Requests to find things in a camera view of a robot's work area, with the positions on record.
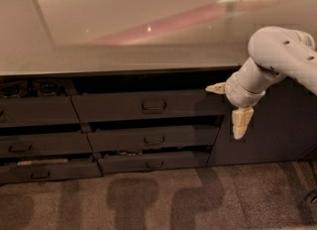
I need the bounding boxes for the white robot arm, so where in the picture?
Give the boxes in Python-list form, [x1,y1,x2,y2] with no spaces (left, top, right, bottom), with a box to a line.
[206,27,317,140]

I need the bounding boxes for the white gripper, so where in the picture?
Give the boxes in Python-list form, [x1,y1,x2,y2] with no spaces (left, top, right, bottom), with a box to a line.
[205,73,265,140]

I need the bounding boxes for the dark packages in left drawer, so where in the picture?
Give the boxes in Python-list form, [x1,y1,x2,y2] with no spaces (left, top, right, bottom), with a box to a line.
[0,79,66,98]

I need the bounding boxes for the dark grey drawer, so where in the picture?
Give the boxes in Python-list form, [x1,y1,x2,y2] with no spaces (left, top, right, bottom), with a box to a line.
[98,151,209,173]
[71,89,230,123]
[87,125,219,152]
[0,162,102,183]
[0,96,78,128]
[0,133,92,158]

